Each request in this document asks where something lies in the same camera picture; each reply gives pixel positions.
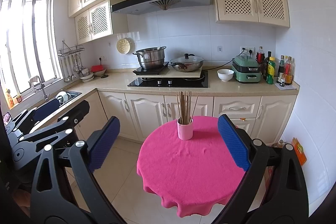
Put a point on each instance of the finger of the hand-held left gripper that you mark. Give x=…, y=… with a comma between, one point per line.
x=76, y=113
x=46, y=108

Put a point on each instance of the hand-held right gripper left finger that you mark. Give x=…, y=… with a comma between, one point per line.
x=103, y=145

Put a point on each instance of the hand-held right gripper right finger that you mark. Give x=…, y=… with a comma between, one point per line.
x=233, y=142

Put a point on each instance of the pink cup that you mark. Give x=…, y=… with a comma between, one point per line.
x=185, y=132

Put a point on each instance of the bundle of wooden chopsticks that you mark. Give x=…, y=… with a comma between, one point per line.
x=185, y=106

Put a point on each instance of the row of hanging metal utensils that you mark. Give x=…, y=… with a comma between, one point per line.
x=65, y=71

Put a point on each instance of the steel sink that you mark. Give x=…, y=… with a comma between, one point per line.
x=73, y=95

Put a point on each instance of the small jar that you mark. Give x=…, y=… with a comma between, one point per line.
x=18, y=98

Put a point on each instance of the metal faucet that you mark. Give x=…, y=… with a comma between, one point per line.
x=35, y=81

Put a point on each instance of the stack of white bowls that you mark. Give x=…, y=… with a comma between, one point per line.
x=86, y=78

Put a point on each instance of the small orange bottle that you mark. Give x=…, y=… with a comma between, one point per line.
x=9, y=99

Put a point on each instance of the clear plastic jug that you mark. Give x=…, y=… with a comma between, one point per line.
x=278, y=144

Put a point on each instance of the red lidded container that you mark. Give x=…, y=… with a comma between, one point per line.
x=97, y=68

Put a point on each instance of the cream base cabinets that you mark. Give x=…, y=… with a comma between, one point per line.
x=147, y=113

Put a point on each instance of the beige kitchen countertop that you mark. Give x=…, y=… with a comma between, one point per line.
x=118, y=79

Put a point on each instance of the pink tablecloth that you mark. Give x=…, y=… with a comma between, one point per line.
x=183, y=174

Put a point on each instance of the orange box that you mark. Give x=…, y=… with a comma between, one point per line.
x=299, y=151

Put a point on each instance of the white bowl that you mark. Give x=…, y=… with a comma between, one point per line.
x=225, y=75

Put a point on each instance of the window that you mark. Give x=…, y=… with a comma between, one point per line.
x=22, y=43

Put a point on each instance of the green electric grill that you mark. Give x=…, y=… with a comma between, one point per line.
x=245, y=69

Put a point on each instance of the small dark bottle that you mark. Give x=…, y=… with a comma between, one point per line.
x=282, y=82

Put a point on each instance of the black glass hob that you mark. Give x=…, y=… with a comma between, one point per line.
x=183, y=83

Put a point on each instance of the green bottle yellow cap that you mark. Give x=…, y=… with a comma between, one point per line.
x=270, y=71

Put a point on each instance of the white paper sheet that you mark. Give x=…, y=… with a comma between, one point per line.
x=291, y=87

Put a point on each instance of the cream perforated steamer plate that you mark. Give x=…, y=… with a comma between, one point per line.
x=123, y=45

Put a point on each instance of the black induction cooker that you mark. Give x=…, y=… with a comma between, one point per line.
x=149, y=71

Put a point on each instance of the beige board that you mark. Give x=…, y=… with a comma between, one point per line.
x=181, y=75

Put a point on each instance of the dark soy sauce bottle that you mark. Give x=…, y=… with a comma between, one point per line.
x=281, y=69

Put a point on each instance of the steel wok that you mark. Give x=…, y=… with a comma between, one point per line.
x=189, y=67

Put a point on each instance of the red-label sauce bottle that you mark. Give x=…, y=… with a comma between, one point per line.
x=288, y=73

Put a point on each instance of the dark red-label soda bottle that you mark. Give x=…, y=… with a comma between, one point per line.
x=260, y=57

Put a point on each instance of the dark green oil bottle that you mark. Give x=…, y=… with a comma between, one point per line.
x=268, y=57

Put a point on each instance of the stainless steel pot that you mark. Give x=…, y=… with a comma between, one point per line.
x=151, y=60

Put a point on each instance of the glass wok lid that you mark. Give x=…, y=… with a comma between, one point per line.
x=194, y=59

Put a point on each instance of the pale bottle yellow cap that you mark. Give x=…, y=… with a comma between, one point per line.
x=286, y=59

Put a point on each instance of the white single wall socket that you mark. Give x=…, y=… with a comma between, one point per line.
x=102, y=58

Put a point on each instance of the metal wall utensil rack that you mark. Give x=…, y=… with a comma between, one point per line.
x=71, y=52

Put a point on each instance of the cream lattice-door wall cabinet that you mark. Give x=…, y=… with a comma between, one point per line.
x=218, y=16
x=90, y=24

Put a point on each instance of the white double wall socket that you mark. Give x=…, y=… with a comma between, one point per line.
x=250, y=50

